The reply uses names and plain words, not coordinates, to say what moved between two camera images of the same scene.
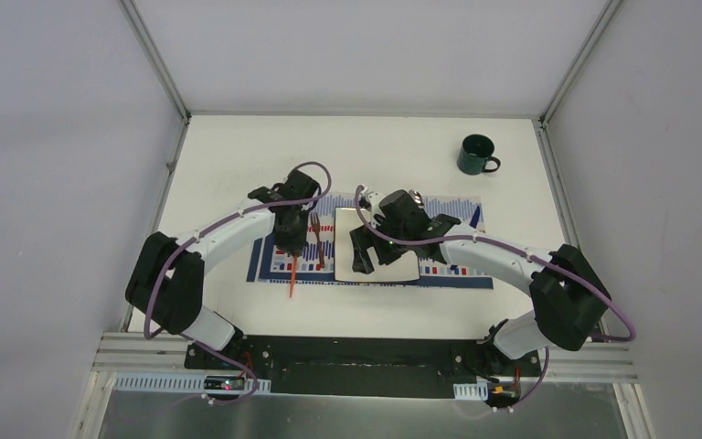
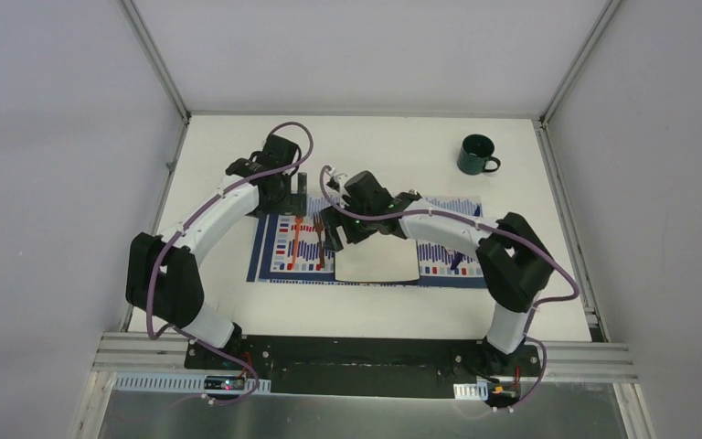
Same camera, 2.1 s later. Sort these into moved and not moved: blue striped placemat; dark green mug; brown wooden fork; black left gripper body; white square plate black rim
Moved: black left gripper body
Not moved: white square plate black rim; brown wooden fork; blue striped placemat; dark green mug
